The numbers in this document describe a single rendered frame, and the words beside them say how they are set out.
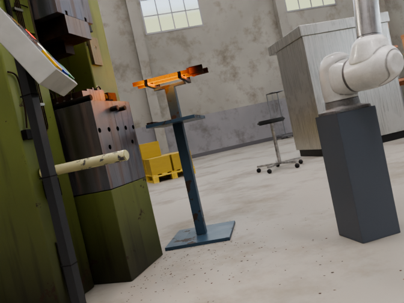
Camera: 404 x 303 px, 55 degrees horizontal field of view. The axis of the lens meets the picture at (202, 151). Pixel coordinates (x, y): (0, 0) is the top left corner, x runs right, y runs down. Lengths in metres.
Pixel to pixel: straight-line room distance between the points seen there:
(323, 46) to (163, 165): 3.28
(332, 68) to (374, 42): 0.22
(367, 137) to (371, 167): 0.14
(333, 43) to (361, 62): 3.99
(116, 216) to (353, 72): 1.28
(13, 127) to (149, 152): 5.70
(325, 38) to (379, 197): 4.00
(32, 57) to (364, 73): 1.28
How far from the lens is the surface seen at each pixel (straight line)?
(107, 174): 1.98
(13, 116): 1.90
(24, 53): 1.50
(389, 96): 6.14
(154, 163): 6.93
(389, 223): 2.02
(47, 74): 1.46
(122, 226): 2.03
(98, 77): 2.50
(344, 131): 1.87
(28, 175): 1.88
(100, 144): 1.98
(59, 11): 2.14
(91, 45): 2.51
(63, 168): 1.82
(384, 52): 1.77
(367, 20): 1.87
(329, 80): 1.92
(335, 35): 5.84
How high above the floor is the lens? 0.63
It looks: 2 degrees down
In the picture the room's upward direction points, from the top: 12 degrees counter-clockwise
